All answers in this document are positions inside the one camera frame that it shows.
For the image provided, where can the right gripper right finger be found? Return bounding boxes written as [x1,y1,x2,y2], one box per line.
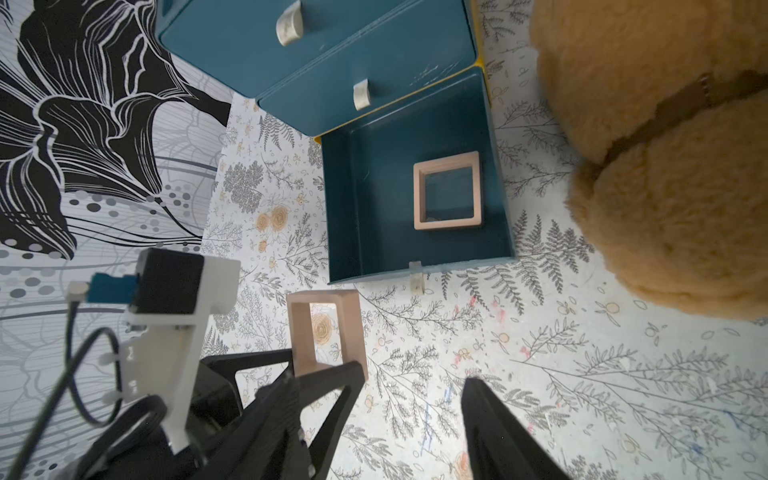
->
[461,377,568,480]

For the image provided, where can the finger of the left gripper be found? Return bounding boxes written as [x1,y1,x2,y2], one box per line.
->
[297,361,366,479]

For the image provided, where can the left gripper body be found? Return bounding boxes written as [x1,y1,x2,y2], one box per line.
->
[71,359,312,479]

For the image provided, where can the pink brooch box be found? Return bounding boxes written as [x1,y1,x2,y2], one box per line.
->
[413,151,483,230]
[286,290,369,380]

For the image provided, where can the teal drawer cabinet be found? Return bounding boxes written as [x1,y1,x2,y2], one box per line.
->
[155,1,515,284]

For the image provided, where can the brown teddy bear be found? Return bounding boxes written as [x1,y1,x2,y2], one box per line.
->
[530,1,767,321]

